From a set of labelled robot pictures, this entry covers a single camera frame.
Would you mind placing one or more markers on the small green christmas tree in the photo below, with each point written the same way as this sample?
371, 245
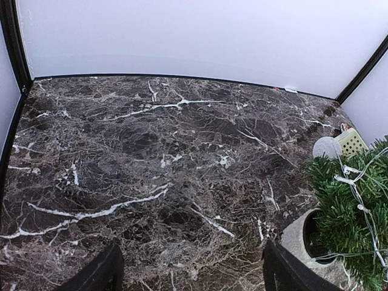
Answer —
350, 222

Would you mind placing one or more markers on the left black frame post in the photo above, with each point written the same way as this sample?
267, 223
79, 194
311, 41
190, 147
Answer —
14, 45

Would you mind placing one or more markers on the white woven light ball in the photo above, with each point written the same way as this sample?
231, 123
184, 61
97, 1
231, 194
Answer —
327, 146

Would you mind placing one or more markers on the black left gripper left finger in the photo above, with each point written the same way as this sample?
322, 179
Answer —
104, 272

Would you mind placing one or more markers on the black frame post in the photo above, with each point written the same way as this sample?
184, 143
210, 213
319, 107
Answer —
14, 45
364, 72

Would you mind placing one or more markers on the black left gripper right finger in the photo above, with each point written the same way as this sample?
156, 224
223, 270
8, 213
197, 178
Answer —
283, 271

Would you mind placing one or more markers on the pale green perforated basket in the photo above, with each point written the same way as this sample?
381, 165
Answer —
351, 142

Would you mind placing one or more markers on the right black frame post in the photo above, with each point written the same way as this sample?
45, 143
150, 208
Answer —
364, 72

